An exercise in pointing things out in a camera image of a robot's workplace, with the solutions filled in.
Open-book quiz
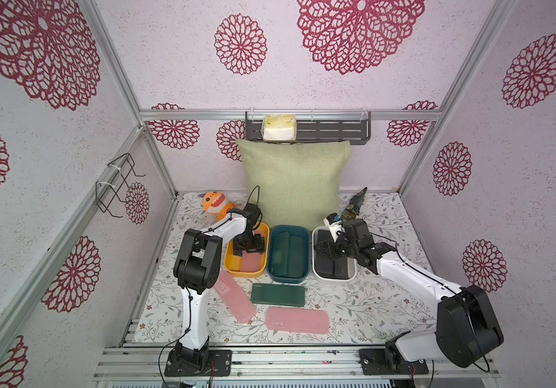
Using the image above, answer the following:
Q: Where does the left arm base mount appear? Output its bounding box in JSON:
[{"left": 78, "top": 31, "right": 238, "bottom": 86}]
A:
[{"left": 164, "top": 349, "right": 233, "bottom": 378}]

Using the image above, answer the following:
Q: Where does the teal storage box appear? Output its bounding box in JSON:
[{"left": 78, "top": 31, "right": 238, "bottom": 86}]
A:
[{"left": 267, "top": 225, "right": 311, "bottom": 284}]

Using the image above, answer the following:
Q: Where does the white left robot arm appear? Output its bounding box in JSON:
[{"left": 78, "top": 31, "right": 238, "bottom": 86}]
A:
[{"left": 173, "top": 210, "right": 263, "bottom": 351}]

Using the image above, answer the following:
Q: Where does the black wire wall rack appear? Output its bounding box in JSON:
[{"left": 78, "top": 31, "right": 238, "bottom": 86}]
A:
[{"left": 94, "top": 152, "right": 145, "bottom": 218}]

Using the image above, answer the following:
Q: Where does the dark green pencil case front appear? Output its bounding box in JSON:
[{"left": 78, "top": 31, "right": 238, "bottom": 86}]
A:
[{"left": 250, "top": 283, "right": 305, "bottom": 307}]

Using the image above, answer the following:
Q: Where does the orange shark plush toy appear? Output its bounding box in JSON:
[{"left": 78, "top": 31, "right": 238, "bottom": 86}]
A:
[{"left": 201, "top": 192, "right": 237, "bottom": 221}]

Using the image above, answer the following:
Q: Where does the tissue pack on shelf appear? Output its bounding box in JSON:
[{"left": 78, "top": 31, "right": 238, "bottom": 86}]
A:
[{"left": 261, "top": 114, "right": 297, "bottom": 142}]

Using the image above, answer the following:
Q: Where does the yellow storage box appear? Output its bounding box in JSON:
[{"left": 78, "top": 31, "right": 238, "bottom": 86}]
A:
[{"left": 224, "top": 222, "right": 270, "bottom": 278}]

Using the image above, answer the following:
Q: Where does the white storage box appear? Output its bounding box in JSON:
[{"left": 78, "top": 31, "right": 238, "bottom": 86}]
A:
[{"left": 312, "top": 226, "right": 357, "bottom": 285}]

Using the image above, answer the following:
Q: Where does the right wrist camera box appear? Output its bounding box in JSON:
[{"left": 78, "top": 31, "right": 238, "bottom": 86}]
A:
[{"left": 324, "top": 213, "right": 343, "bottom": 243}]

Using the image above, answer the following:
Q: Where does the pink pencil case front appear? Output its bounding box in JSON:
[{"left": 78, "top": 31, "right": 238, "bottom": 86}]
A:
[{"left": 265, "top": 307, "right": 330, "bottom": 335}]

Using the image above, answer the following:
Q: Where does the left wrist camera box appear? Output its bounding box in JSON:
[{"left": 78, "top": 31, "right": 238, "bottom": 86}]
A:
[{"left": 242, "top": 203, "right": 263, "bottom": 231}]

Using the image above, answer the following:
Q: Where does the black pencil case front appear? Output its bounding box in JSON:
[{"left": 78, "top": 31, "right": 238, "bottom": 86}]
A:
[{"left": 313, "top": 229, "right": 355, "bottom": 281}]

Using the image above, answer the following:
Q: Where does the dark wall shelf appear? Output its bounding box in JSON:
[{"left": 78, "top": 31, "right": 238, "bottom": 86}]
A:
[{"left": 245, "top": 112, "right": 372, "bottom": 146}]

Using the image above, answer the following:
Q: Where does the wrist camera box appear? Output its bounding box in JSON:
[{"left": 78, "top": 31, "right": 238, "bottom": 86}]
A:
[
  {"left": 324, "top": 213, "right": 343, "bottom": 243},
  {"left": 242, "top": 203, "right": 263, "bottom": 231}
]

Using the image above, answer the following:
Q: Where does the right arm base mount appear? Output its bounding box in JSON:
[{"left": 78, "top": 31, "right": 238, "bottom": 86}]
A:
[{"left": 358, "top": 348, "right": 429, "bottom": 376}]

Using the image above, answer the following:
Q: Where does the green pillow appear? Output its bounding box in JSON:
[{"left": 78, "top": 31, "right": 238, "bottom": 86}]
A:
[{"left": 236, "top": 139, "right": 351, "bottom": 231}]

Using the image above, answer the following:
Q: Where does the floral table mat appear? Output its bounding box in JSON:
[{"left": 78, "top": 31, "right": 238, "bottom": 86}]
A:
[{"left": 126, "top": 192, "right": 436, "bottom": 346}]

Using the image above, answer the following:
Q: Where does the pink pencil case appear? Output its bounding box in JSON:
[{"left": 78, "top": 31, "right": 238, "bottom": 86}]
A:
[
  {"left": 240, "top": 252, "right": 263, "bottom": 273},
  {"left": 213, "top": 271, "right": 257, "bottom": 324},
  {"left": 265, "top": 307, "right": 330, "bottom": 335}
]

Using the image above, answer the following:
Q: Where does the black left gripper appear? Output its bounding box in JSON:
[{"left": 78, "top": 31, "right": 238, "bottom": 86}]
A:
[{"left": 233, "top": 232, "right": 267, "bottom": 257}]

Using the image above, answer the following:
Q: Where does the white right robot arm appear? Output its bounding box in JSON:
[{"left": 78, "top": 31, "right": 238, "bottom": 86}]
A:
[{"left": 314, "top": 213, "right": 504, "bottom": 373}]

